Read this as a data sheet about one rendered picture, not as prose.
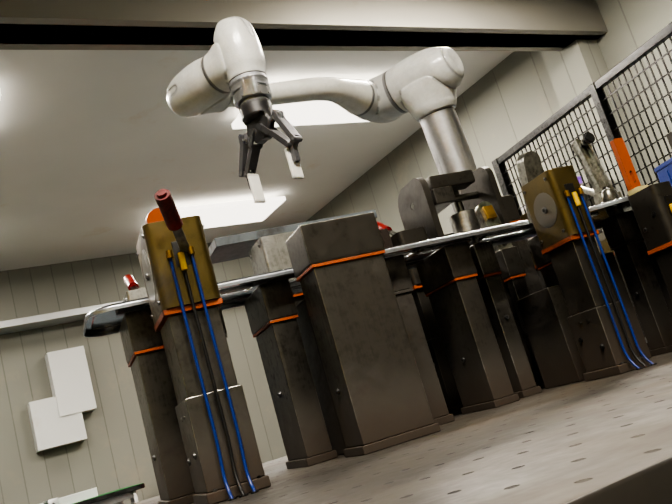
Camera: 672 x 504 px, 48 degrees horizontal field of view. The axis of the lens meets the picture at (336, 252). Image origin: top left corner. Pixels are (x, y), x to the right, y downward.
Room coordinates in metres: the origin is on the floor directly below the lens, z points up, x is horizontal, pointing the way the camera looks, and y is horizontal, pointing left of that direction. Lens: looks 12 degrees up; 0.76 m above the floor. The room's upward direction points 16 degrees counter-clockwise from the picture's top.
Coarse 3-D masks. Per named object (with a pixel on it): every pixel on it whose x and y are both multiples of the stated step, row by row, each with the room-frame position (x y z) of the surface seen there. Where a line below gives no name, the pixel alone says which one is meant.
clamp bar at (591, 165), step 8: (584, 136) 1.70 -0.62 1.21; (592, 136) 1.70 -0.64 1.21; (576, 144) 1.72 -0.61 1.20; (584, 144) 1.72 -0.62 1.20; (576, 152) 1.73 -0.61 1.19; (584, 152) 1.72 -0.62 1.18; (592, 152) 1.73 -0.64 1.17; (584, 160) 1.72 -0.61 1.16; (592, 160) 1.73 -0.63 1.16; (584, 168) 1.72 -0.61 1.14; (592, 168) 1.71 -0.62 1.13; (600, 168) 1.72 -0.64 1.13; (592, 176) 1.71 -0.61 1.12; (600, 176) 1.73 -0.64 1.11; (592, 184) 1.72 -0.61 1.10; (600, 184) 1.70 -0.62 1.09; (608, 184) 1.71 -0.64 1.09
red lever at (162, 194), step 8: (160, 192) 0.87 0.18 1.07; (168, 192) 0.88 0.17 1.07; (160, 200) 0.87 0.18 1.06; (168, 200) 0.88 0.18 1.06; (160, 208) 0.88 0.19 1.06; (168, 208) 0.88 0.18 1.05; (176, 208) 0.90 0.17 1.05; (168, 216) 0.89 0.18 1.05; (176, 216) 0.90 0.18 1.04; (168, 224) 0.91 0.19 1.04; (176, 224) 0.91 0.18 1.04; (176, 232) 0.93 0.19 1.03; (176, 240) 0.94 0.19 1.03; (184, 240) 0.94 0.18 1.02; (184, 248) 0.95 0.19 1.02
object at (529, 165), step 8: (528, 152) 1.28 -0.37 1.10; (520, 160) 1.29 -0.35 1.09; (528, 160) 1.28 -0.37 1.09; (536, 160) 1.29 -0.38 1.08; (520, 168) 1.29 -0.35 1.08; (528, 168) 1.28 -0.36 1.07; (536, 168) 1.29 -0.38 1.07; (520, 176) 1.30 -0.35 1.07; (528, 176) 1.28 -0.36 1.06; (536, 176) 1.29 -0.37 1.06; (528, 216) 1.31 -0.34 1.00
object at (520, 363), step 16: (480, 256) 1.38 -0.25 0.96; (480, 272) 1.39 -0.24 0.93; (496, 272) 1.39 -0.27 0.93; (480, 288) 1.41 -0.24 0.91; (496, 288) 1.39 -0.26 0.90; (496, 304) 1.39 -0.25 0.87; (496, 320) 1.39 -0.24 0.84; (512, 320) 1.39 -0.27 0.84; (496, 336) 1.41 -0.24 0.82; (512, 336) 1.39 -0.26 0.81; (512, 352) 1.39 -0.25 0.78; (512, 368) 1.39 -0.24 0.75; (528, 368) 1.39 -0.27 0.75; (512, 384) 1.41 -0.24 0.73; (528, 384) 1.39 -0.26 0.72
